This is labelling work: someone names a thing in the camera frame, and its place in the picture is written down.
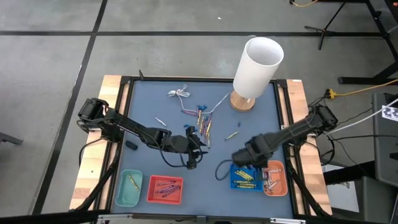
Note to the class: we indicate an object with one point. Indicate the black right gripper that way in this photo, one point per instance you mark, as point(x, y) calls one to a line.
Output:
point(252, 154)

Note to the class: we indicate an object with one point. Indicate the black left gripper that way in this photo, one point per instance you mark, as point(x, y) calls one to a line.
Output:
point(178, 143)

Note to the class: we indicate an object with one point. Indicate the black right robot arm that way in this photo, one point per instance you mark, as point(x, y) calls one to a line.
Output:
point(295, 130)

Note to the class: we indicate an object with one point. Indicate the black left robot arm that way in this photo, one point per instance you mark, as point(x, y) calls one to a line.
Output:
point(130, 126)

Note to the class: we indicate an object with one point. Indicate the blue crayon pieces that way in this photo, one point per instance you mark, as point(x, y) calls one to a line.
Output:
point(187, 126)
point(202, 107)

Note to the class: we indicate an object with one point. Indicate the blue plastic bin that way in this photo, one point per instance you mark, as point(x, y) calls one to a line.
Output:
point(258, 183)

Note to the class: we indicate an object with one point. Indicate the orange yellow crayon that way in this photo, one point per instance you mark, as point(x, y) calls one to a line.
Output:
point(199, 117)

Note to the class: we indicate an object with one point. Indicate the orange plastic bin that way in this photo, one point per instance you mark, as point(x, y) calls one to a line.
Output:
point(280, 183)

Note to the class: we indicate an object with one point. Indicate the blue grey table mat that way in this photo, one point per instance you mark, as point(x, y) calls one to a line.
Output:
point(202, 193)

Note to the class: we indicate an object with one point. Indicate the red plastic bin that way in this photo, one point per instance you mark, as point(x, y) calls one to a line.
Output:
point(155, 199)

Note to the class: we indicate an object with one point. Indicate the small black oval object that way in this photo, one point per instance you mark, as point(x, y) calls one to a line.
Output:
point(131, 145)

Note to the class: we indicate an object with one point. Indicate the white lamp with wooden base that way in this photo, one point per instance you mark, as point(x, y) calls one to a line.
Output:
point(258, 71)

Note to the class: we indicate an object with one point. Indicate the teal plastic bin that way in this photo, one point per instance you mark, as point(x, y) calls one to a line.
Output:
point(124, 196)

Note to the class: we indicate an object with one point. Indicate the short black antenna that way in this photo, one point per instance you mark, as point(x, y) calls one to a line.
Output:
point(141, 75)

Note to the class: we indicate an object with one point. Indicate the black stand base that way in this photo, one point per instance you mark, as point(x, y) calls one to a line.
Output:
point(357, 80)

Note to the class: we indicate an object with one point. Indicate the grey cart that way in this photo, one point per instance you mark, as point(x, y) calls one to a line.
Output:
point(384, 149)

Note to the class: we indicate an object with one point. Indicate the black tripod stand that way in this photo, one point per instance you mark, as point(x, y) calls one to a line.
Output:
point(325, 30)

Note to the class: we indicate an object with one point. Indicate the black white marker tag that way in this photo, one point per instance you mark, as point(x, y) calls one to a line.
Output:
point(391, 113)

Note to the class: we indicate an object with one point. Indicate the grey floor object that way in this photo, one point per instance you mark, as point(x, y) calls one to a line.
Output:
point(9, 138)

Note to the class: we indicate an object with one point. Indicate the black table frame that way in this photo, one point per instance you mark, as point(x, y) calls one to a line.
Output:
point(202, 78)

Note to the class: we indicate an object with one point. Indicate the metal camera mount bar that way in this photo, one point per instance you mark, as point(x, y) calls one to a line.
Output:
point(199, 219)

